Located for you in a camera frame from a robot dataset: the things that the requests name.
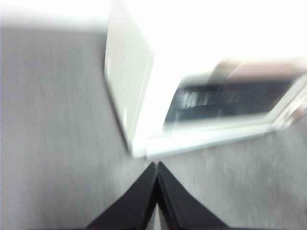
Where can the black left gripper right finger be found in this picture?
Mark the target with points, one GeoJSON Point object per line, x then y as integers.
{"type": "Point", "coordinates": [180, 206]}

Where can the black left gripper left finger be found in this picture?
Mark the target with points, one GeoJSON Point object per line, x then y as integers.
{"type": "Point", "coordinates": [134, 203]}

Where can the glass-windowed oven door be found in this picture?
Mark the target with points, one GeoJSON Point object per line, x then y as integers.
{"type": "Point", "coordinates": [216, 129]}

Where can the cream Toshiba toaster oven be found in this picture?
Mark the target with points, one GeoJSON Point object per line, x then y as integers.
{"type": "Point", "coordinates": [129, 72]}

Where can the cream timer knob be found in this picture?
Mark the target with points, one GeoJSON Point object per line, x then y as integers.
{"type": "Point", "coordinates": [291, 115]}

